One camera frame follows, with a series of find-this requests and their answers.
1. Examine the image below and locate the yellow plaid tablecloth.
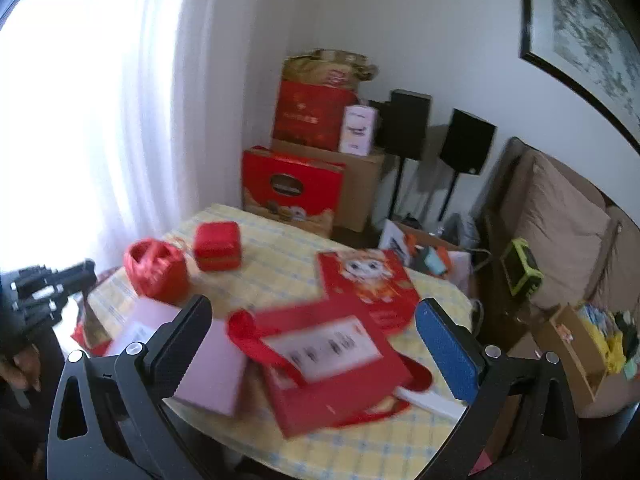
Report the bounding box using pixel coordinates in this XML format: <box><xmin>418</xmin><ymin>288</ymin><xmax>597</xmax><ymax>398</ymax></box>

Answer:
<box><xmin>85</xmin><ymin>203</ymin><xmax>476</xmax><ymax>461</ymax></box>

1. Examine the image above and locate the yellow cloth bag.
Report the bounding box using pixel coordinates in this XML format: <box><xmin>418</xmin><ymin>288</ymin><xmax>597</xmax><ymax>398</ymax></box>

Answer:
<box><xmin>582</xmin><ymin>305</ymin><xmax>640</xmax><ymax>376</ymax></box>

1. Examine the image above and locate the light blue hair dryer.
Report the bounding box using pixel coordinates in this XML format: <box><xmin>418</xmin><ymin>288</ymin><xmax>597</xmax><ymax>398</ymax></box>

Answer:
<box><xmin>422</xmin><ymin>247</ymin><xmax>446</xmax><ymax>276</ymax></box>

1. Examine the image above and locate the crumpled brown paper bag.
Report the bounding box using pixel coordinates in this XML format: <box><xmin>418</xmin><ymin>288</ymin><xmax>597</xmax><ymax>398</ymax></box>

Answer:
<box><xmin>281</xmin><ymin>49</ymin><xmax>378</xmax><ymax>93</ymax></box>

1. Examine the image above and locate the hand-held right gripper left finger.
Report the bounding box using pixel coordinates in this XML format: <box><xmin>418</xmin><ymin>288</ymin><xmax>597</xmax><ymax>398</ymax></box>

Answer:
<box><xmin>46</xmin><ymin>294</ymin><xmax>221</xmax><ymax>480</ymax></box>

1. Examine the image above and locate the black speaker on stand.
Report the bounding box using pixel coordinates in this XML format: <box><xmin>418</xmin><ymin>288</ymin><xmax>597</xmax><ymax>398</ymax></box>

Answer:
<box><xmin>382</xmin><ymin>89</ymin><xmax>432</xmax><ymax>226</ymax></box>
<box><xmin>439</xmin><ymin>108</ymin><xmax>497</xmax><ymax>224</ymax></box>

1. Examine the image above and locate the red gift box white label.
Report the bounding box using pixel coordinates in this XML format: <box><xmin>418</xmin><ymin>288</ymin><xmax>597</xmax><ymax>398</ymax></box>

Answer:
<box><xmin>227</xmin><ymin>297</ymin><xmax>436</xmax><ymax>438</ymax></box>

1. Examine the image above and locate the cluttered open cardboard box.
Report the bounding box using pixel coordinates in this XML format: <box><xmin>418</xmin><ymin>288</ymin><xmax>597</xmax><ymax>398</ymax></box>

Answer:
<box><xmin>380</xmin><ymin>215</ymin><xmax>473</xmax><ymax>291</ymax></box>

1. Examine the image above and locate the large closed cardboard box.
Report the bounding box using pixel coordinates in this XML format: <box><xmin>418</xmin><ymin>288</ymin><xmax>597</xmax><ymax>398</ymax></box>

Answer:
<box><xmin>272</xmin><ymin>137</ymin><xmax>386</xmax><ymax>233</ymax></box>

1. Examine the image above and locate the person's left hand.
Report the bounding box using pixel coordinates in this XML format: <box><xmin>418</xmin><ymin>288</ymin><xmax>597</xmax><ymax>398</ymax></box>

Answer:
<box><xmin>0</xmin><ymin>342</ymin><xmax>42</xmax><ymax>393</ymax></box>

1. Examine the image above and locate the red box with gold bag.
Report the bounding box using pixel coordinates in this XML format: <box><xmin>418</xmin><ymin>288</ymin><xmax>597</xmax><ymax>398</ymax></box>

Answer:
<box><xmin>272</xmin><ymin>80</ymin><xmax>358</xmax><ymax>152</ymax></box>

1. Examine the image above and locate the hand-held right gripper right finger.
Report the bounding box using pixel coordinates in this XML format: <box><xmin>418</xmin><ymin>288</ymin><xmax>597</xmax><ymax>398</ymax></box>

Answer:
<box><xmin>415</xmin><ymin>297</ymin><xmax>583</xmax><ymax>480</ymax></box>

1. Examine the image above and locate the red cartoon print gift bag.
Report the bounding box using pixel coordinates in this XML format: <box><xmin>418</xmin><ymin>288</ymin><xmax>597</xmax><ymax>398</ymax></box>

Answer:
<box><xmin>316</xmin><ymin>249</ymin><xmax>421</xmax><ymax>333</ymax></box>

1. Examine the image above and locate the small red box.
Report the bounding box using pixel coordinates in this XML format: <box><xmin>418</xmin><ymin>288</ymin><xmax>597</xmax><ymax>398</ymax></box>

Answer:
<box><xmin>192</xmin><ymin>221</ymin><xmax>242</xmax><ymax>272</ymax></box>

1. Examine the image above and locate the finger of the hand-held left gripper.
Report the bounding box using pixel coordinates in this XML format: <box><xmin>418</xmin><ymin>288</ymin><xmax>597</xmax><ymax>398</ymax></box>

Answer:
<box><xmin>12</xmin><ymin>292</ymin><xmax>71</xmax><ymax>333</ymax></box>
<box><xmin>10</xmin><ymin>259</ymin><xmax>97</xmax><ymax>297</ymax></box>

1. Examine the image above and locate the red cookie gift box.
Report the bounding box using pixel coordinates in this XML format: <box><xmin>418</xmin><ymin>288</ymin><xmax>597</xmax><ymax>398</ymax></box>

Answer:
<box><xmin>242</xmin><ymin>146</ymin><xmax>347</xmax><ymax>238</ymax></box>

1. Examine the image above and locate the green black portable speaker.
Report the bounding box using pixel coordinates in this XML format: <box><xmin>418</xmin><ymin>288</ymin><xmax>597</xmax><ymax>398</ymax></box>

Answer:
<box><xmin>501</xmin><ymin>238</ymin><xmax>543</xmax><ymax>297</ymax></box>

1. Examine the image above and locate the brown sofa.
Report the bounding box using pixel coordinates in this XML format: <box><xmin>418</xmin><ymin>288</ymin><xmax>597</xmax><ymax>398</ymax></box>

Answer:
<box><xmin>480</xmin><ymin>136</ymin><xmax>640</xmax><ymax>418</ymax></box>

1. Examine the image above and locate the white sheer curtain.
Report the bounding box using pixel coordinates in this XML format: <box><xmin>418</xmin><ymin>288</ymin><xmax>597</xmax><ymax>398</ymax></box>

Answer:
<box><xmin>0</xmin><ymin>0</ymin><xmax>251</xmax><ymax>281</ymax></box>

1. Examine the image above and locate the large beige sofa cushion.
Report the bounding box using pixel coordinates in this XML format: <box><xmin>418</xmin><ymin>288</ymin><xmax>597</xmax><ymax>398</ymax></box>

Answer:
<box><xmin>515</xmin><ymin>152</ymin><xmax>613</xmax><ymax>311</ymax></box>

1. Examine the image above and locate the small white pink box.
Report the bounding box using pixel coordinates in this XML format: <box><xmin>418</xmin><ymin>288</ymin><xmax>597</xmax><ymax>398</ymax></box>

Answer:
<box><xmin>338</xmin><ymin>105</ymin><xmax>378</xmax><ymax>156</ymax></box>

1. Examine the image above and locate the shallow cardboard tray box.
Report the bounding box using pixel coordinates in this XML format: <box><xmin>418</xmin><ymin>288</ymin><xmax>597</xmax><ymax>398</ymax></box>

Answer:
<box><xmin>532</xmin><ymin>304</ymin><xmax>626</xmax><ymax>406</ymax></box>

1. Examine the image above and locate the framed ink painting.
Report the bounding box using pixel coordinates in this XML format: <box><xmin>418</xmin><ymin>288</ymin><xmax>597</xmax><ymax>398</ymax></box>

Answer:
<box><xmin>519</xmin><ymin>0</ymin><xmax>640</xmax><ymax>153</ymax></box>

